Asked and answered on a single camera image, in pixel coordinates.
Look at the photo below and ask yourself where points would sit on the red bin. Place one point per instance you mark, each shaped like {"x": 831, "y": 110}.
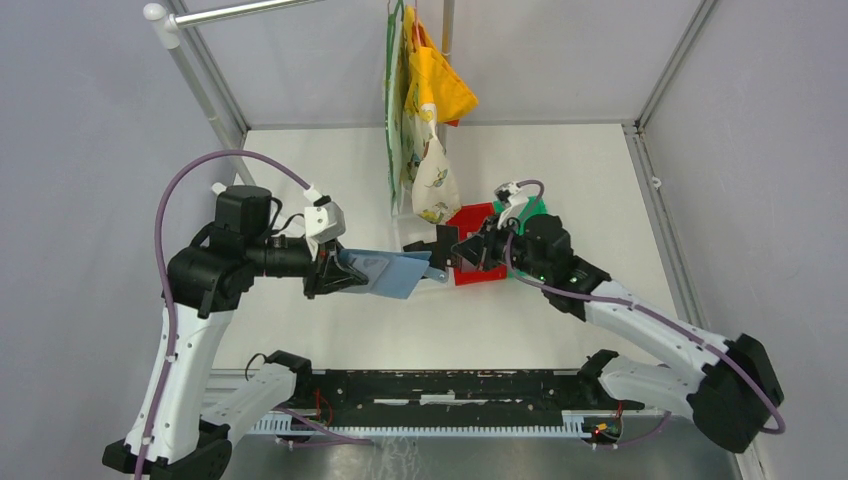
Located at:
{"x": 468, "y": 221}

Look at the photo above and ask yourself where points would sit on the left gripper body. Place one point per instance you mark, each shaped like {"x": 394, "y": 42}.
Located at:
{"x": 288, "y": 255}

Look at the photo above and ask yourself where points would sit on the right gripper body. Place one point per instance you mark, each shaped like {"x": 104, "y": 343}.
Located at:
{"x": 496, "y": 241}

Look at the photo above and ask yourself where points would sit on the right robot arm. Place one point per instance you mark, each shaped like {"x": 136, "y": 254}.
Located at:
{"x": 727, "y": 388}

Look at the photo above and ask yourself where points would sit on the blue card holder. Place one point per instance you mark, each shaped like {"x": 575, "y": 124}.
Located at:
{"x": 391, "y": 274}

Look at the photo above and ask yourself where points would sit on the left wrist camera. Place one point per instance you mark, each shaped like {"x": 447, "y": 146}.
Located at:
{"x": 324, "y": 220}

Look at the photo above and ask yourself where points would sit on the black card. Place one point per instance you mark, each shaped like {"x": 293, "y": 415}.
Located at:
{"x": 441, "y": 255}

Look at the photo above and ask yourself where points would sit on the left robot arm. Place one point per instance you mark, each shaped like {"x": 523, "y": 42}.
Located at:
{"x": 175, "y": 436}

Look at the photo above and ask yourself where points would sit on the yellow cloth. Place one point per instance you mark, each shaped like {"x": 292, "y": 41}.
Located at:
{"x": 435, "y": 91}

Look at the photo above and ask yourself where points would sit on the white clothes rack pole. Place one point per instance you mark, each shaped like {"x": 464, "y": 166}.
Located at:
{"x": 177, "y": 29}

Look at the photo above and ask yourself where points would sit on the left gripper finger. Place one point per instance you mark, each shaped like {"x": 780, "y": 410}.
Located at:
{"x": 328, "y": 274}
{"x": 330, "y": 251}

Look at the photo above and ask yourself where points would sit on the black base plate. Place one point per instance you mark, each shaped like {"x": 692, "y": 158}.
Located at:
{"x": 443, "y": 398}

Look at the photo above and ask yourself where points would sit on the green bin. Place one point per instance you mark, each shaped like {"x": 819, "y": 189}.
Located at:
{"x": 531, "y": 209}

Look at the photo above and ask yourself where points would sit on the hanging patterned cloth bag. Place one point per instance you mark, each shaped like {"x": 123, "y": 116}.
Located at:
{"x": 419, "y": 172}

